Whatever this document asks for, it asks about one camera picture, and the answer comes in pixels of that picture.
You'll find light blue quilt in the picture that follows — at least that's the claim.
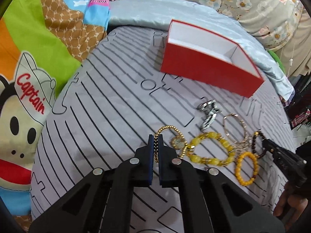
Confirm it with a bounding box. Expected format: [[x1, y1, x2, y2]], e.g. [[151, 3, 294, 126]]
[[109, 0, 295, 100]]

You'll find silver chain necklace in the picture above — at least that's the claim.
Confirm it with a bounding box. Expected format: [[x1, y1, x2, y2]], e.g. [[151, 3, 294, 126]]
[[233, 135, 254, 154]]

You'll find green plastic object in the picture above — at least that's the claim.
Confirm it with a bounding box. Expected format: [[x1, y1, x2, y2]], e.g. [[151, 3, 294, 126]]
[[267, 50, 286, 74]]

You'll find yellow translucent bead bracelet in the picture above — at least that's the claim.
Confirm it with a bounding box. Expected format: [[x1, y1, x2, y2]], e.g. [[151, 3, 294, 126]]
[[185, 131, 236, 167]]

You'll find gold bead bracelet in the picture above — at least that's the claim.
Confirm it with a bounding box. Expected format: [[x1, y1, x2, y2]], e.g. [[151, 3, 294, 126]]
[[153, 125, 188, 164]]

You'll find beige curtain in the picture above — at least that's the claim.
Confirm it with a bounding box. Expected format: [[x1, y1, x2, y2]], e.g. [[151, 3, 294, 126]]
[[276, 9, 310, 77]]

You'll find orange-yellow bead bracelet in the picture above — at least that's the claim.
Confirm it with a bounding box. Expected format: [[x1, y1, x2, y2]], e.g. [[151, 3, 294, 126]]
[[234, 151, 260, 187]]

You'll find silver metal watch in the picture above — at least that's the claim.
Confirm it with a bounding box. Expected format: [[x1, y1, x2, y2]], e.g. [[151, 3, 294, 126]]
[[197, 99, 221, 133]]

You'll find grey line-patterned sheet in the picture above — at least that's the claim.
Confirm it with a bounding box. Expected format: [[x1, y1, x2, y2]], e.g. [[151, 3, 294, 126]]
[[31, 26, 294, 232]]

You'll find dark brown bead bracelet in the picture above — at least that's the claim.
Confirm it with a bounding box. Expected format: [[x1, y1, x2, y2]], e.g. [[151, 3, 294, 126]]
[[251, 130, 268, 159]]

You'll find rose gold bangle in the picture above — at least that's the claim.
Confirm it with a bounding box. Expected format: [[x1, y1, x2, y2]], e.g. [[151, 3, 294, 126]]
[[222, 113, 248, 144]]

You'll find colourful cartoon monkey blanket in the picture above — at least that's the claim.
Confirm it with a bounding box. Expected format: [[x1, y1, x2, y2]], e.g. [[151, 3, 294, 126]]
[[1, 0, 110, 232]]

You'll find red cardboard box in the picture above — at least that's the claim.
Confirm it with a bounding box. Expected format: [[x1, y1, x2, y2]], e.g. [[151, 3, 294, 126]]
[[160, 19, 264, 98]]

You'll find person's right hand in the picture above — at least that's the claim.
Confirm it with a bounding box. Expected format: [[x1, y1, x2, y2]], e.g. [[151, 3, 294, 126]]
[[273, 182, 308, 231]]

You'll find grey floral duvet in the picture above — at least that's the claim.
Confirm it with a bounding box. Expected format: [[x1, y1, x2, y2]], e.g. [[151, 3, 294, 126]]
[[187, 0, 308, 51]]

